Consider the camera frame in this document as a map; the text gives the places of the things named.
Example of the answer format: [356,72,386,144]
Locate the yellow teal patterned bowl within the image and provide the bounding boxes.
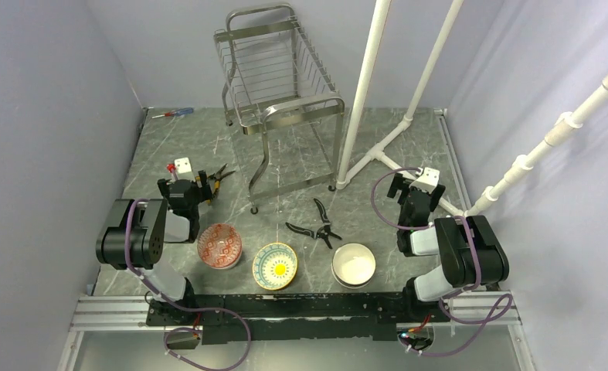
[252,242,298,291]

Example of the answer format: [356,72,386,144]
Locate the steel dish rack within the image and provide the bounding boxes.
[213,2,345,213]

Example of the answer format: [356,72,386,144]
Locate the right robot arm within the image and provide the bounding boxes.
[387,172,510,321]

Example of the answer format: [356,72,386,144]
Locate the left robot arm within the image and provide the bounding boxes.
[95,176,213,325]

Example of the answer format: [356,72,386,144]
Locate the red patterned bowl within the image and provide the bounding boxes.
[196,223,243,270]

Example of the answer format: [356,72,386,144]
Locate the red blue screwdriver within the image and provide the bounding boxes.
[152,107,194,119]

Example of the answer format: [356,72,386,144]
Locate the white bowl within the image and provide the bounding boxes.
[331,243,376,289]

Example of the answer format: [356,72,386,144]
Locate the black pliers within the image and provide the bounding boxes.
[285,198,344,250]

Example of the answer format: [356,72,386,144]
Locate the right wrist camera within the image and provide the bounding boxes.
[412,167,440,193]

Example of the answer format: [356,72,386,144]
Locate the yellow handled pliers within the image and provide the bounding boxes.
[205,163,236,205]

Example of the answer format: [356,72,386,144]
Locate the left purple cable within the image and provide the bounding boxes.
[124,199,253,371]

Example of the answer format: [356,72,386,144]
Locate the aluminium rail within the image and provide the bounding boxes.
[71,291,502,331]

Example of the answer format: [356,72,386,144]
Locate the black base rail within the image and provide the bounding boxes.
[146,292,449,345]

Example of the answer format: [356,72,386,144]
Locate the white pipe frame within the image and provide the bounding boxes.
[335,0,608,219]

